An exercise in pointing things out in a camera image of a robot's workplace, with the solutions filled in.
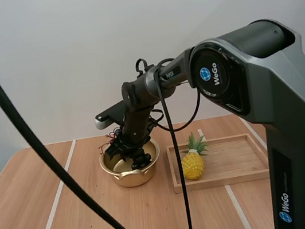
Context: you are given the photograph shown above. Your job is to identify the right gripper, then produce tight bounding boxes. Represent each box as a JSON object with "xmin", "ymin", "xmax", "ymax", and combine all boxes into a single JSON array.
[{"xmin": 98, "ymin": 106, "xmax": 161, "ymax": 167}]

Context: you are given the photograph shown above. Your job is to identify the bunch of dark toy grapes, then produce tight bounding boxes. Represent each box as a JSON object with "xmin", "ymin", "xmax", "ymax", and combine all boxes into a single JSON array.
[{"xmin": 95, "ymin": 123, "xmax": 154, "ymax": 176}]

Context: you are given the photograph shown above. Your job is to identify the yellow toy pineapple green crown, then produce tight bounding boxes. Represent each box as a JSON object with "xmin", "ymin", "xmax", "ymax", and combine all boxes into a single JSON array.
[{"xmin": 177, "ymin": 129, "xmax": 214, "ymax": 183}]

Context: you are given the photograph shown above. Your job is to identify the shallow wooden tray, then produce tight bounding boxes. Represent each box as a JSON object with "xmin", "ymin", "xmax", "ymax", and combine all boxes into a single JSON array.
[{"xmin": 165, "ymin": 130, "xmax": 272, "ymax": 195}]

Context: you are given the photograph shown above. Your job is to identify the gold pot with two handles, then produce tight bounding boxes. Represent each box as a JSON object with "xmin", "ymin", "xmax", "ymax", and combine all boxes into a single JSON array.
[{"xmin": 97, "ymin": 136, "xmax": 166, "ymax": 192}]

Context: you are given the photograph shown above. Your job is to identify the thick black cable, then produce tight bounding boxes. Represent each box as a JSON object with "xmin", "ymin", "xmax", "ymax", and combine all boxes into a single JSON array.
[{"xmin": 0, "ymin": 0, "xmax": 151, "ymax": 229}]

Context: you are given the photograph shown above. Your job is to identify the thin black cable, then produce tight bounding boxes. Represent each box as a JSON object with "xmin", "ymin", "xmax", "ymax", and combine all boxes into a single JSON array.
[{"xmin": 145, "ymin": 82, "xmax": 206, "ymax": 135}]

